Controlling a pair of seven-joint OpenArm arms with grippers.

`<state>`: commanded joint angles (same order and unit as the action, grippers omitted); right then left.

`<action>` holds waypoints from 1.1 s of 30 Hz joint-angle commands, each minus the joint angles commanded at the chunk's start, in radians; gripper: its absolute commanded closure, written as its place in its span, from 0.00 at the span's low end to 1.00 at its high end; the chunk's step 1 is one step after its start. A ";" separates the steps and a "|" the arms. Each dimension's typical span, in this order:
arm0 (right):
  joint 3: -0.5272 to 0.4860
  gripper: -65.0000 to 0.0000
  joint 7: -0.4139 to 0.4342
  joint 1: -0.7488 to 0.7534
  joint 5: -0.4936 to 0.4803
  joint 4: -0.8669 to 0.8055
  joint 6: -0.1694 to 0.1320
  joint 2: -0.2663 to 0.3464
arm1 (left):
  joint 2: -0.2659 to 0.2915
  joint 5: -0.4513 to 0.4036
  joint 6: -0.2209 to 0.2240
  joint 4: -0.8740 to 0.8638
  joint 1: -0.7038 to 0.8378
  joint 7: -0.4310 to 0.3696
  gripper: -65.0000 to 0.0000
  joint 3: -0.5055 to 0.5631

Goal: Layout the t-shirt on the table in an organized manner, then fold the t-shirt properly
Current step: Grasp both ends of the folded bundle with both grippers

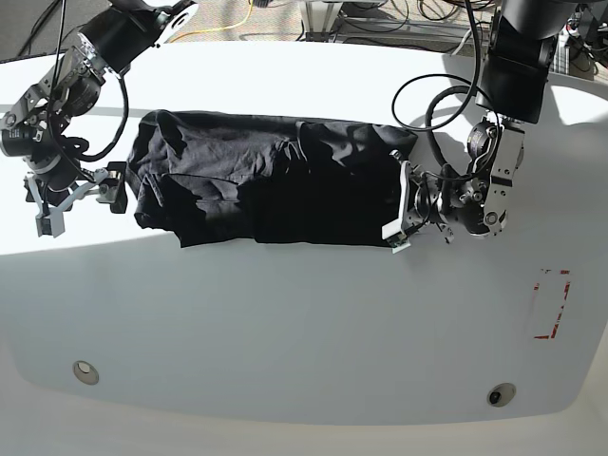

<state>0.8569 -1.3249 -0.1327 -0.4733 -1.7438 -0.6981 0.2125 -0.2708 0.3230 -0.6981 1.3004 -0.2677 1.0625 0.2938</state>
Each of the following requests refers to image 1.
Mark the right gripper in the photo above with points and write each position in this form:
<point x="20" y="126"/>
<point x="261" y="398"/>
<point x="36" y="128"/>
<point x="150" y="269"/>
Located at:
<point x="107" y="186"/>

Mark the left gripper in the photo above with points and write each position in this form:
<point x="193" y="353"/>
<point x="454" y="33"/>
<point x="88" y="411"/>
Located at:
<point x="419" y="201"/>

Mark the black printed t-shirt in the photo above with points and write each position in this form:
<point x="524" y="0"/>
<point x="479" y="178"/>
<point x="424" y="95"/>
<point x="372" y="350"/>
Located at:
<point x="211" y="177"/>

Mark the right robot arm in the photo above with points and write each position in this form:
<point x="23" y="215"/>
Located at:
<point x="33" y="128"/>

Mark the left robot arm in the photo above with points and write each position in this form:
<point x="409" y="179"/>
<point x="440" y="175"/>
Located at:
<point x="508" y="81"/>

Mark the red tape rectangle marking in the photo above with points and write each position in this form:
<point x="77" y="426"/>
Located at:
<point x="549" y="298"/>

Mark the left table grommet hole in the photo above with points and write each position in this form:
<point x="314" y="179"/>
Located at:
<point x="85" y="373"/>

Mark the table grommet hole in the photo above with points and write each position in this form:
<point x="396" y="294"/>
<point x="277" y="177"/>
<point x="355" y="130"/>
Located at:
<point x="85" y="373"/>
<point x="501" y="395"/>

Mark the right table grommet hole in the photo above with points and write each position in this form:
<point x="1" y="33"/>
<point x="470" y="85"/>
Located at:
<point x="501" y="395"/>

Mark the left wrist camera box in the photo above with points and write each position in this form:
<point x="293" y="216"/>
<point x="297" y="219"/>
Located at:
<point x="395" y="237"/>

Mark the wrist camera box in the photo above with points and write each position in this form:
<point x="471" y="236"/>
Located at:
<point x="395" y="237"/>
<point x="52" y="225"/>

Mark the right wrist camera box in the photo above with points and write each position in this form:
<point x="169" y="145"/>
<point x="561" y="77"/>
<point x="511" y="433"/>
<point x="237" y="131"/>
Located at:
<point x="52" y="225"/>

